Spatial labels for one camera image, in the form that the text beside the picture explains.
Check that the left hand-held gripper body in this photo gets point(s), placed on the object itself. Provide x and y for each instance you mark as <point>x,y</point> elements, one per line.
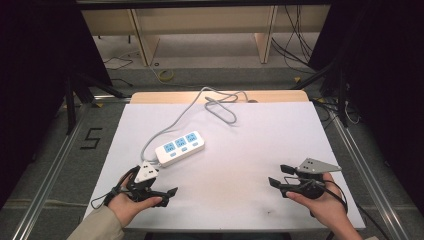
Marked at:
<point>146,172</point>

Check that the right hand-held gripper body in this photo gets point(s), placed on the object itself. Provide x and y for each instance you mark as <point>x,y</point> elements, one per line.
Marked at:
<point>316,166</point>

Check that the person's left hand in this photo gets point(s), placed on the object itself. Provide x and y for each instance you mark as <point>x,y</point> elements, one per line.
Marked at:
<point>128,208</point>

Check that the person's right hand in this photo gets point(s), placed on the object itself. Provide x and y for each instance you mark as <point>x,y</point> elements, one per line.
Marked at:
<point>328,206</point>

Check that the white power strip blue sockets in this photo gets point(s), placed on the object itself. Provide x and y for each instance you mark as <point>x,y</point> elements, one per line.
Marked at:
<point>180,148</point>

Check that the white table cover sheet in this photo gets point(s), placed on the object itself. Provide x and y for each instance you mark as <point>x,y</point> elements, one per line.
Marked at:
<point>240,160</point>

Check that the black metal stand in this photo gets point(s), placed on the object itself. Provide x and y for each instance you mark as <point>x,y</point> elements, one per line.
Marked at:
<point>80,90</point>
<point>336,90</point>

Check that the yellow tape roll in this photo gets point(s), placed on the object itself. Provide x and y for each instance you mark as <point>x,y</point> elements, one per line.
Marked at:
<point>166,75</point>

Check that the black curtain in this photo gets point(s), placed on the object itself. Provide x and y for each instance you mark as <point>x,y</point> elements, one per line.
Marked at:
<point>33,83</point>
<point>390,83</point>

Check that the light wooden desk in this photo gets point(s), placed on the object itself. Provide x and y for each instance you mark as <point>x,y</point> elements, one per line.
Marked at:
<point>206,20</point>

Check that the aluminium floor rail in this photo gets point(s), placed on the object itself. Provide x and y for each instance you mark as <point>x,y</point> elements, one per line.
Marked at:
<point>370,180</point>
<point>50,173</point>

